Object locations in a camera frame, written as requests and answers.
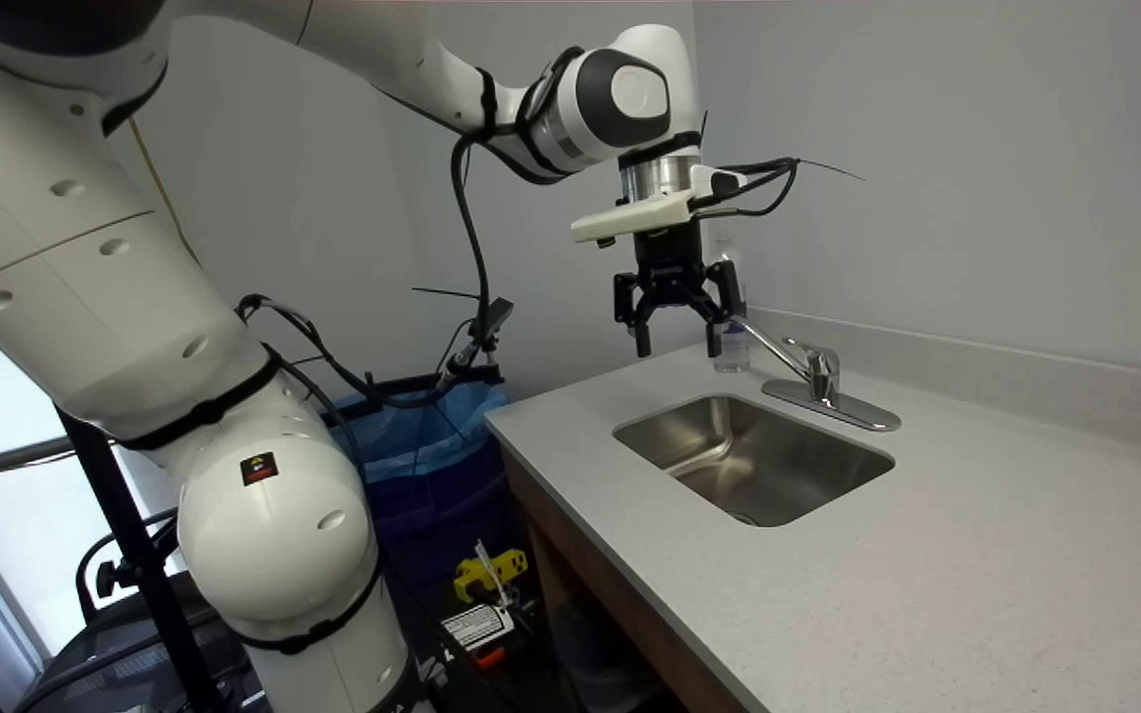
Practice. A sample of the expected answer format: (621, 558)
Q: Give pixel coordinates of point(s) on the blue trash bin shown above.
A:
(424, 461)

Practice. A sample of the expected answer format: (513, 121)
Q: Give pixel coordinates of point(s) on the chrome tap base plate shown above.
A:
(851, 409)

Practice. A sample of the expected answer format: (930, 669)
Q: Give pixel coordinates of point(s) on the stainless steel sink basin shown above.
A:
(756, 457)

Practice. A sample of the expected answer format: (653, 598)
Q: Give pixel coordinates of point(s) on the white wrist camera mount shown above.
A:
(630, 220)

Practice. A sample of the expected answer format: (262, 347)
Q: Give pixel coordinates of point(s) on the chrome tap lever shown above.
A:
(824, 368)

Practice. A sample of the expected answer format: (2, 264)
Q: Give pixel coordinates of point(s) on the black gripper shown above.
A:
(671, 255)

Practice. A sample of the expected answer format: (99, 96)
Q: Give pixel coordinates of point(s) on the chrome tap spout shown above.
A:
(769, 347)

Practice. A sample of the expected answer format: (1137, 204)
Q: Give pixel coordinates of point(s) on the grey window rail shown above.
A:
(2, 461)

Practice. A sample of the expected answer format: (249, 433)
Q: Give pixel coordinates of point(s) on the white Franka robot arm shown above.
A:
(70, 264)

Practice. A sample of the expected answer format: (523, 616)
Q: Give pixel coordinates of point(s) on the black cart frame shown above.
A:
(97, 659)

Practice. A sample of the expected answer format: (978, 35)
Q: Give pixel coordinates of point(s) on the black stand pole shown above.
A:
(136, 556)

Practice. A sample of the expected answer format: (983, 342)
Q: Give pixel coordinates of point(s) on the wooden counter cabinet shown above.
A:
(597, 597)

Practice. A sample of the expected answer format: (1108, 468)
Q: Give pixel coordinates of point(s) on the yellow tool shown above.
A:
(486, 575)

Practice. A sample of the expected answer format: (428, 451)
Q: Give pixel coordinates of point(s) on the white labelled box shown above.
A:
(473, 628)

